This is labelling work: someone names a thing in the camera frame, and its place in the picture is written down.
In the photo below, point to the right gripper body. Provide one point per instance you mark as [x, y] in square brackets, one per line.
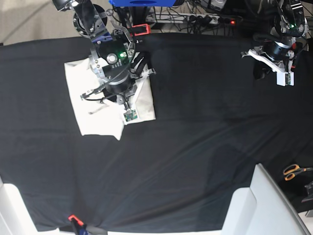
[111, 60]

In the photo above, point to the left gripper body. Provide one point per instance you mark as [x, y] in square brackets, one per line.
[289, 24]

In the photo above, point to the white T-shirt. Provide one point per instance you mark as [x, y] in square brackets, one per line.
[93, 117]

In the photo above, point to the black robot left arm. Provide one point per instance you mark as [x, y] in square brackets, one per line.
[265, 12]

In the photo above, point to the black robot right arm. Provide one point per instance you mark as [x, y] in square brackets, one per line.
[88, 14]

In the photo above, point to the red black clamp top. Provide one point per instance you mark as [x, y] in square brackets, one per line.
[140, 29]

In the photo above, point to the red black clamp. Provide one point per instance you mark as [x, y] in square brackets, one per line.
[140, 29]
[80, 228]

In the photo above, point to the blue box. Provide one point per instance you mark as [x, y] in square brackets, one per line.
[142, 3]

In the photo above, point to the white power strip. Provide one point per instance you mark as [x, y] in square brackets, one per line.
[180, 18]

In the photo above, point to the black table cloth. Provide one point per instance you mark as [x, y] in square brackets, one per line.
[214, 123]

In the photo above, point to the black device right edge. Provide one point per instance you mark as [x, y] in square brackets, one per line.
[309, 190]

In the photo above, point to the red black clamp bottom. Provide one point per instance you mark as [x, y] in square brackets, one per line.
[80, 228]

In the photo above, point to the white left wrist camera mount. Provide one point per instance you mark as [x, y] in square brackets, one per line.
[282, 68]

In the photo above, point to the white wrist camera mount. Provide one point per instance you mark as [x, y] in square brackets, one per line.
[141, 103]
[282, 68]

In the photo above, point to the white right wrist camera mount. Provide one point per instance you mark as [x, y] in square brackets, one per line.
[141, 103]

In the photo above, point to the orange handled scissors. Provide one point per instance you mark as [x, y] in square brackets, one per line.
[293, 170]

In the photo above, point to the white frame right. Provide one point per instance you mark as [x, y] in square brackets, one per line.
[262, 209]

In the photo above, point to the white frame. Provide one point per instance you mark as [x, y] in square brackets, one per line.
[14, 216]
[262, 209]

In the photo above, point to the white frame left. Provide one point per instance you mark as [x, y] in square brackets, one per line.
[14, 216]

